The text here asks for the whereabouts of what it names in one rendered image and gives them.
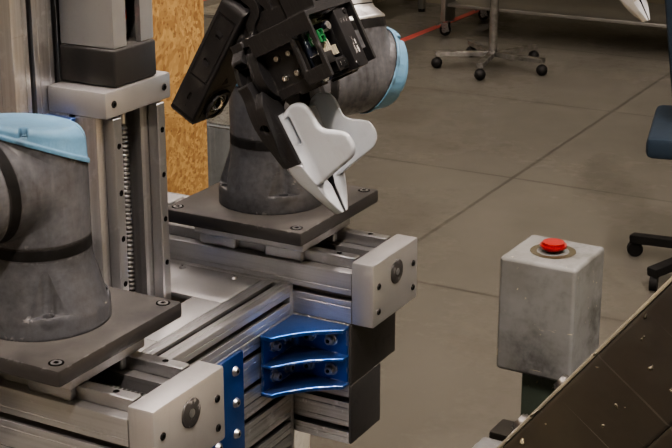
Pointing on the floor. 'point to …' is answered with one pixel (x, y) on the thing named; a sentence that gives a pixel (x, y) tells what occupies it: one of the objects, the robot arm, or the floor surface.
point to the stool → (493, 16)
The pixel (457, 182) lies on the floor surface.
